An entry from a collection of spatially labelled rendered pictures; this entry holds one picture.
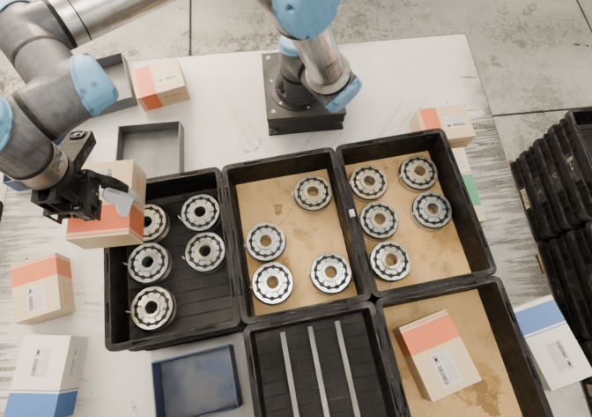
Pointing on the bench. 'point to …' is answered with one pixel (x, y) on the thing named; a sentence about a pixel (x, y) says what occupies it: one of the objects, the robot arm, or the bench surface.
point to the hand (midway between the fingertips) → (106, 201)
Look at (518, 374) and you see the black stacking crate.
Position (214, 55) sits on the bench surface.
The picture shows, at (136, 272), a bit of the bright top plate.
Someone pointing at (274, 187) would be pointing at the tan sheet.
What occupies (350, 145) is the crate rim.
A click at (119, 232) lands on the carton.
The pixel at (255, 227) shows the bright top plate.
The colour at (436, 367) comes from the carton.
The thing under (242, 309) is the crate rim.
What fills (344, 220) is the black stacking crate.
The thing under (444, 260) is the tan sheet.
